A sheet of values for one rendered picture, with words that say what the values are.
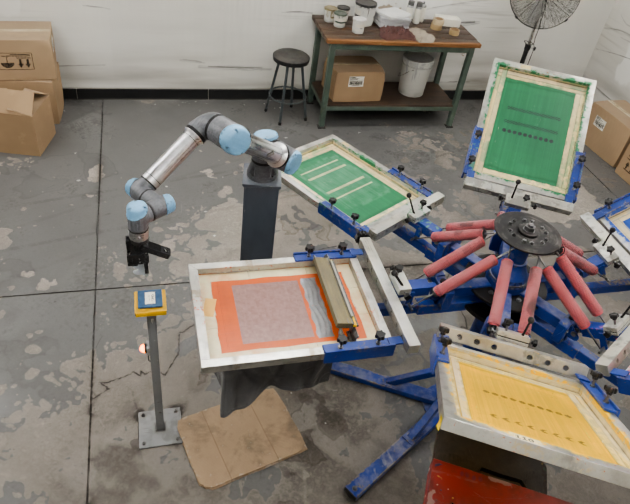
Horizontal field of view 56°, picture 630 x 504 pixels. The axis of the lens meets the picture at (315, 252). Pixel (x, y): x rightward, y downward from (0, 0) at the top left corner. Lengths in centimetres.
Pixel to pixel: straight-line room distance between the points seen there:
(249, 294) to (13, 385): 156
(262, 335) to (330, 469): 104
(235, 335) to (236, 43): 398
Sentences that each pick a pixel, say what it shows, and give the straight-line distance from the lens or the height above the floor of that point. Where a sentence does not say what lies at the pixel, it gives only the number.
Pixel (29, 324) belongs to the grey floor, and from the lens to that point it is 396.
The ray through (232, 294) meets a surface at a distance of 264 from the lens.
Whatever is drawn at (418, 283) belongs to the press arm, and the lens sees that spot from 273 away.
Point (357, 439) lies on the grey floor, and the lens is 339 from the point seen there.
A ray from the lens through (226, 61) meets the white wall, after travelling 608.
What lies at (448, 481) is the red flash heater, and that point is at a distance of 207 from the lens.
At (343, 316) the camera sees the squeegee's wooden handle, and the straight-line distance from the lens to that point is 246.
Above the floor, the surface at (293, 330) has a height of 96.
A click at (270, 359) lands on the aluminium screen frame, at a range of 236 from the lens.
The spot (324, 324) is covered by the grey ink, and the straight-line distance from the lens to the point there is 255.
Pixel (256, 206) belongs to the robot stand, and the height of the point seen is 107.
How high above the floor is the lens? 282
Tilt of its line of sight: 40 degrees down
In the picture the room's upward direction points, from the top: 9 degrees clockwise
